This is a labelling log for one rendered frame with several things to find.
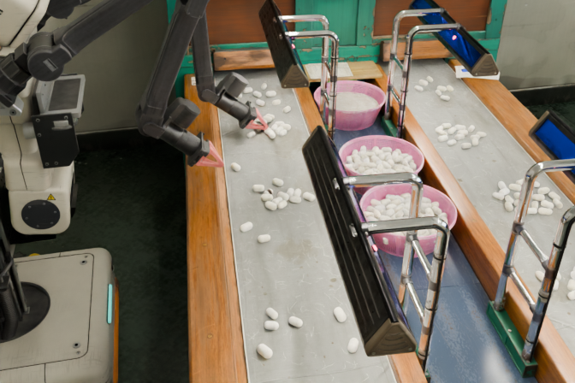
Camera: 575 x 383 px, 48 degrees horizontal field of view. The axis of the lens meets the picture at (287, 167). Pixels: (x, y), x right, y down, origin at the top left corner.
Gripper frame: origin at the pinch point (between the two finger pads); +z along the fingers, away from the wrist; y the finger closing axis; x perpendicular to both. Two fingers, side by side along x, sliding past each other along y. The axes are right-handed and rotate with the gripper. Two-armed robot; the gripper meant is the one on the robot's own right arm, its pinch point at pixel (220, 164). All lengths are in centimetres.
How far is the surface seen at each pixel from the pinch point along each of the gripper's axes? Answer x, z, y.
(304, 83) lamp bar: -31.1, 5.8, 8.0
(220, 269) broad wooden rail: 8.4, 4.4, -34.0
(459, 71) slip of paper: -58, 80, 72
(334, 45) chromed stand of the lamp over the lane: -41, 14, 30
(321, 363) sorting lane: -3, 21, -64
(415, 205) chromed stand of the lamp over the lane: -39, 16, -52
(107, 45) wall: 53, -21, 164
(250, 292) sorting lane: 5.9, 11.0, -40.4
